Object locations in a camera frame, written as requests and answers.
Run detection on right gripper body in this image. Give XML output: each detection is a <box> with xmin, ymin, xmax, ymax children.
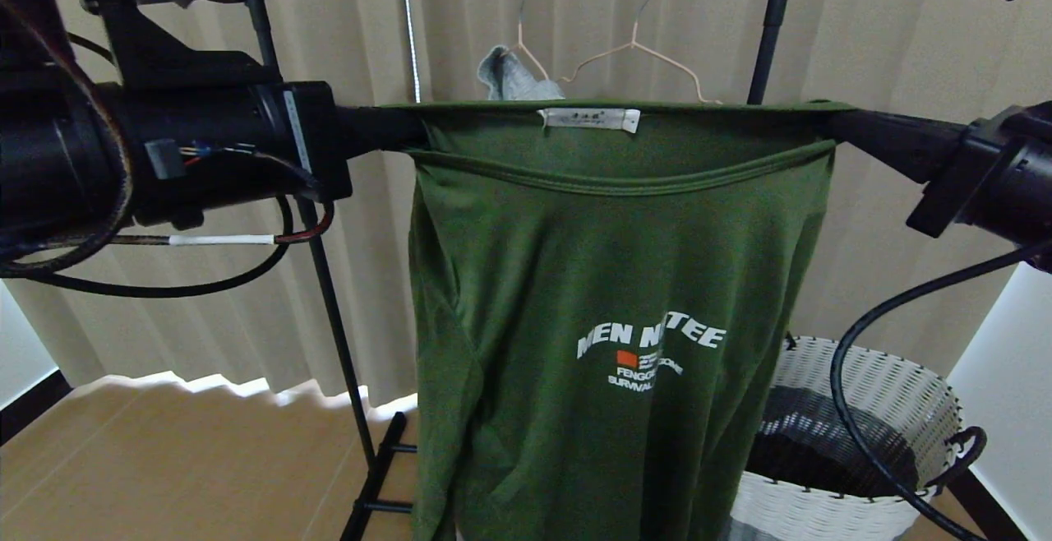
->
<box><xmin>907</xmin><ymin>101</ymin><xmax>1052</xmax><ymax>246</ymax></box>

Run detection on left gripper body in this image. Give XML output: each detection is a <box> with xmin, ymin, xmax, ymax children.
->
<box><xmin>0</xmin><ymin>81</ymin><xmax>354</xmax><ymax>250</ymax></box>

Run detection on pale grey shorts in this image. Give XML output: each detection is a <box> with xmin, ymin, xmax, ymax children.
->
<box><xmin>478</xmin><ymin>45</ymin><xmax>568</xmax><ymax>102</ymax></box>

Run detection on pink clothes hanger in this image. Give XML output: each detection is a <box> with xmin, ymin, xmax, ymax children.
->
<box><xmin>514</xmin><ymin>0</ymin><xmax>551</xmax><ymax>83</ymax></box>
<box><xmin>561</xmin><ymin>0</ymin><xmax>724</xmax><ymax>106</ymax></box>

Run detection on green garment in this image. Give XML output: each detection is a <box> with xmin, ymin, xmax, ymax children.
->
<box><xmin>378</xmin><ymin>99</ymin><xmax>856</xmax><ymax>541</ymax></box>

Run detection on white laundry basket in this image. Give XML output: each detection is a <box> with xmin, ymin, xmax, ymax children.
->
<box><xmin>723</xmin><ymin>335</ymin><xmax>987</xmax><ymax>541</ymax></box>

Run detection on beige curtain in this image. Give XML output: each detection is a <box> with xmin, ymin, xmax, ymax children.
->
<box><xmin>0</xmin><ymin>0</ymin><xmax>1052</xmax><ymax>410</ymax></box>

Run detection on black cable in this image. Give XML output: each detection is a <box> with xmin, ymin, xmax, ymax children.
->
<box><xmin>830</xmin><ymin>241</ymin><xmax>1052</xmax><ymax>541</ymax></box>
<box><xmin>0</xmin><ymin>196</ymin><xmax>295</xmax><ymax>299</ymax></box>

